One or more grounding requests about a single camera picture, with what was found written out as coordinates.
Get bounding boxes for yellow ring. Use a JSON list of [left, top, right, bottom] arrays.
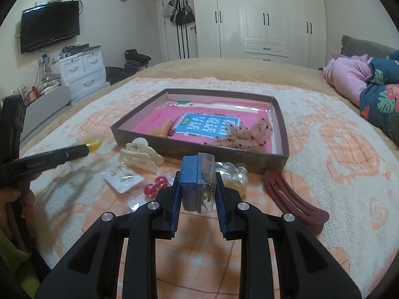
[[74, 134, 106, 154]]

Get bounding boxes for small clear earring packet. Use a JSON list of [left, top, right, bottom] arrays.
[[102, 165, 145, 194]]

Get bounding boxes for maroon curved hair clip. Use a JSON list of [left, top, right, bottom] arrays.
[[264, 169, 329, 236]]

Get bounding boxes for pearl hair accessory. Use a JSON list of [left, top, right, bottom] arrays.
[[215, 162, 249, 198]]

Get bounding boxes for red ball earrings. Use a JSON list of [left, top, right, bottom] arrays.
[[127, 175, 174, 212]]

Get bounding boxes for clear blue pin box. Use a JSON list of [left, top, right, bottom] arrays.
[[179, 152, 216, 213]]

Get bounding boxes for green sleeve forearm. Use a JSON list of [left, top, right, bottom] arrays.
[[1, 230, 40, 298]]

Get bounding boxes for person's left hand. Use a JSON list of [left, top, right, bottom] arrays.
[[0, 172, 43, 240]]

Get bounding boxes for white drawer cabinet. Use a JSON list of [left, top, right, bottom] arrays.
[[53, 46, 110, 105]]

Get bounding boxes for cream claw hair clip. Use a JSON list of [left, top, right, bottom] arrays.
[[118, 137, 164, 173]]

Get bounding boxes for orange comb hair clip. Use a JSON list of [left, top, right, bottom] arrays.
[[149, 118, 174, 138]]

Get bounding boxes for dark clothes pile on chair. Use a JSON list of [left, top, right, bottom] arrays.
[[105, 49, 151, 85]]

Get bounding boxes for pink dotted mesh bow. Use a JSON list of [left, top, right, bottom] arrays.
[[203, 117, 273, 153]]

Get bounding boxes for brown cardboard tray box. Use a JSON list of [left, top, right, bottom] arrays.
[[111, 88, 290, 174]]

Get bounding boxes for white door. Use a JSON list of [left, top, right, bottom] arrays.
[[156, 0, 198, 62]]

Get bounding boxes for hanging dark bags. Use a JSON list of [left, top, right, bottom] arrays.
[[162, 0, 196, 26]]

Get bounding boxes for pink quilt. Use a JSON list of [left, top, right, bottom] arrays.
[[323, 54, 371, 107]]

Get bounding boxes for grey headboard cushion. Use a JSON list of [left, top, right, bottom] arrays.
[[341, 35, 395, 58]]

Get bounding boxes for white wardrobe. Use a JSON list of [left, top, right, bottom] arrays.
[[141, 0, 328, 69]]

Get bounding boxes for black wall television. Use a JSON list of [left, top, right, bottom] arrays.
[[20, 1, 80, 54]]

